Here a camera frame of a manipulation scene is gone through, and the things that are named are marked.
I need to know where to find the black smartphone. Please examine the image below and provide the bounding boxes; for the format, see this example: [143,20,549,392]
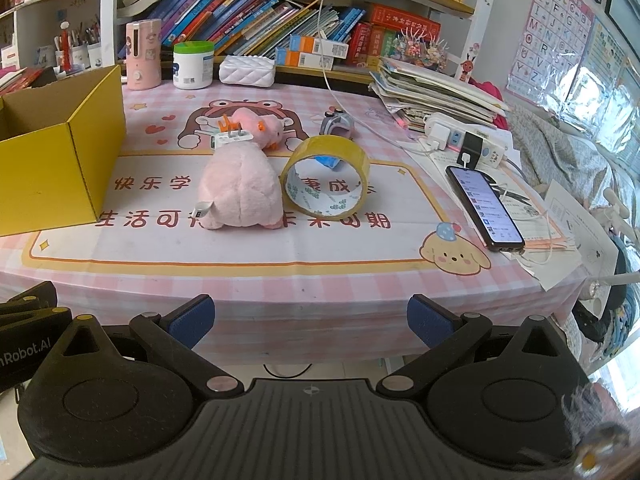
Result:
[445,164,526,253]

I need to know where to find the stack of papers and booklets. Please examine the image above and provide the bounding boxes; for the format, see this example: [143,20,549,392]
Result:
[369,57,511,131]

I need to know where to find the yellow cardboard box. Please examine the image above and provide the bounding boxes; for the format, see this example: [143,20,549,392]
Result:
[0,65,126,239]

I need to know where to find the black and white charger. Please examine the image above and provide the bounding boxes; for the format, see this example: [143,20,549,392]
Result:
[457,132,486,166]

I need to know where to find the large pink plush toy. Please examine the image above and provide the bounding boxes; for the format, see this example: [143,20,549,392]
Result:
[192,144,282,232]

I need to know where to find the pink humidifier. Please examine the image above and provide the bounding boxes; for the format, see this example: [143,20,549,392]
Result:
[125,18,164,91]

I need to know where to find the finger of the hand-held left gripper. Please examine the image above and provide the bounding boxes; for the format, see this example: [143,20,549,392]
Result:
[0,281,59,316]

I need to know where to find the colourful beaded ornaments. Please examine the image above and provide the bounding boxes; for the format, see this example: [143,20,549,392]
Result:
[394,27,454,74]

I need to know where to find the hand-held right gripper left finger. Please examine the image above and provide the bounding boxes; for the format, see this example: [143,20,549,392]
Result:
[31,294,246,397]

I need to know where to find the small grey gadget toy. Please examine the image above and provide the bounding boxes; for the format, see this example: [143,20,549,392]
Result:
[319,107,356,141]

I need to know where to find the grey blanket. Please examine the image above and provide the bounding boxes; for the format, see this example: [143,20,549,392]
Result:
[504,104,640,212]

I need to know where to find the yellow tape roll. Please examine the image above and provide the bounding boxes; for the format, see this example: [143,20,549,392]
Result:
[279,134,371,221]

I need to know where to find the alphabet wall poster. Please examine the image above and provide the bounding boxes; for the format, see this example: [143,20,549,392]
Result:
[505,0,596,94]

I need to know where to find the small pink plush toy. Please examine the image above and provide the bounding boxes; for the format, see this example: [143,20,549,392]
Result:
[217,107,284,151]

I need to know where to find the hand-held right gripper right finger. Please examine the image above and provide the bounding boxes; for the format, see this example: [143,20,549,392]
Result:
[376,294,576,397]

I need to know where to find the white cable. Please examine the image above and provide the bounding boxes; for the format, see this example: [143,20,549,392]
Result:
[319,0,437,154]

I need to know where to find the white power strip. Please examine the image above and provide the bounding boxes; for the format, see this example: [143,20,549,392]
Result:
[424,112,509,169]

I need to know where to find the white jar green lid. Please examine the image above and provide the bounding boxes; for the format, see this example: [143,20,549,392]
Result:
[172,40,216,91]

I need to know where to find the red book box set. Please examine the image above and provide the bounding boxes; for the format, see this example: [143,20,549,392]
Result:
[347,3,442,66]

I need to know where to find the row of colourful books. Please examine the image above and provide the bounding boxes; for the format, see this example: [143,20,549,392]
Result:
[117,0,369,59]

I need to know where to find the small deer figurine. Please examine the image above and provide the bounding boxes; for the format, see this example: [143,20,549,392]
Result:
[457,42,479,81]

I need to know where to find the orange and blue carton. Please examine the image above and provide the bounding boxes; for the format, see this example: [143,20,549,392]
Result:
[289,34,350,59]
[274,47,334,69]

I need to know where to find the white quilted tissue box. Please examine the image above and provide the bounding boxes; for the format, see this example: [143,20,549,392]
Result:
[219,54,277,86]

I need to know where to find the white pen holders with pens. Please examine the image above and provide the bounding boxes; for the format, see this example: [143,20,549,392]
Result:
[52,22,104,71]

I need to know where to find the loose paper sheets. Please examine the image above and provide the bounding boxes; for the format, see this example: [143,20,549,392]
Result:
[414,147,621,292]

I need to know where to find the laminated wall chart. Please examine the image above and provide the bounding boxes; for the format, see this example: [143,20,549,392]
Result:
[574,17,640,142]

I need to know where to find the white plug adapter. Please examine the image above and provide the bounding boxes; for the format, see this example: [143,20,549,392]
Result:
[209,129,254,152]

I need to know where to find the face masks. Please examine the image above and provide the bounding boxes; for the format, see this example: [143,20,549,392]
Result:
[517,209,582,267]

